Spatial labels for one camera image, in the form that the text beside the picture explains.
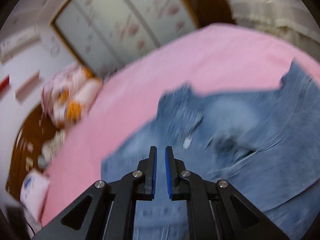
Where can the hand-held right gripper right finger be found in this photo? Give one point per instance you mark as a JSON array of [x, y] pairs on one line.
[[168, 172]]

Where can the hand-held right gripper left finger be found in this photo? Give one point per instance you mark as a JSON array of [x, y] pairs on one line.
[[154, 170]]

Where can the blue denim jeans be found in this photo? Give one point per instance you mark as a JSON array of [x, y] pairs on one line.
[[250, 155]]

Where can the pale crumpled cloth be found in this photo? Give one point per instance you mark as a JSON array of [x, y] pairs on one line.
[[52, 147]]

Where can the pink bed sheet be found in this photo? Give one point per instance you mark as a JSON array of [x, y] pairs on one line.
[[175, 67]]

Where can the pink orange patterned quilt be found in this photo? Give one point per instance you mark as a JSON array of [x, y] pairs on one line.
[[65, 92]]

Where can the white bag with blue print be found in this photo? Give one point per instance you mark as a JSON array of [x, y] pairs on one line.
[[35, 192]]

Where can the white sliding door wardrobe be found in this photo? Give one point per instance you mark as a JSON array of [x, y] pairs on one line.
[[112, 30]]

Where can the brown wooden panel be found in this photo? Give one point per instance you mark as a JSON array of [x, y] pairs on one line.
[[207, 2]]

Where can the white fringed curtain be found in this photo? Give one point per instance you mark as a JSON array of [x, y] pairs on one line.
[[270, 12]]

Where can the pink wall shelf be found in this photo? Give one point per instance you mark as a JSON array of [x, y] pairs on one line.
[[27, 86]]

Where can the red wall item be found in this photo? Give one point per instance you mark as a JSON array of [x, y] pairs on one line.
[[4, 83]]

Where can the white wall air conditioner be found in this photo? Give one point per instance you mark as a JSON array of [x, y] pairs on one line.
[[17, 43]]

